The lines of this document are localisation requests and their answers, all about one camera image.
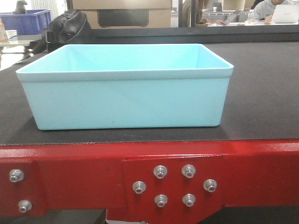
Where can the light blue plastic bin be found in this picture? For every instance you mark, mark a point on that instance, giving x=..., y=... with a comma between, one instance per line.
x=101, y=86

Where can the black conveyor belt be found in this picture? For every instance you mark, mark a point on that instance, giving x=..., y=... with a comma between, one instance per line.
x=262, y=101

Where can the silver bolt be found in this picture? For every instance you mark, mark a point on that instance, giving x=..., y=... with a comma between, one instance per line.
x=16, y=175
x=160, y=171
x=139, y=187
x=210, y=185
x=189, y=200
x=188, y=171
x=161, y=200
x=24, y=206

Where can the cardboard box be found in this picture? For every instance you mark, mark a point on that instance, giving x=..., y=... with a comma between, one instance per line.
x=119, y=14

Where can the black fabric bag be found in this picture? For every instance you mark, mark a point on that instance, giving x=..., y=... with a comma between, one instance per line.
x=71, y=27

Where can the blue crate on table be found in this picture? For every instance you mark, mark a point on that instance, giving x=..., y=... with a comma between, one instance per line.
x=31, y=23

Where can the seated person light shirt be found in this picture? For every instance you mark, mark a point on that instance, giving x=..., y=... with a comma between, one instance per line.
x=265, y=8

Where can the white paper cup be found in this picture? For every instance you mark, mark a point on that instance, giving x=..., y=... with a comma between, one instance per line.
x=12, y=35

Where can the dark bird figurine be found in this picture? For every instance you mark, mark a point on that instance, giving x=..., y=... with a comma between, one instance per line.
x=20, y=7

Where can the white laptop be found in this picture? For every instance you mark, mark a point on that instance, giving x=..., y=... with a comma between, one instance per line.
x=286, y=14

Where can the red conveyor frame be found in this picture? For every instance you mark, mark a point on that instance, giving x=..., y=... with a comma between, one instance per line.
x=100, y=176

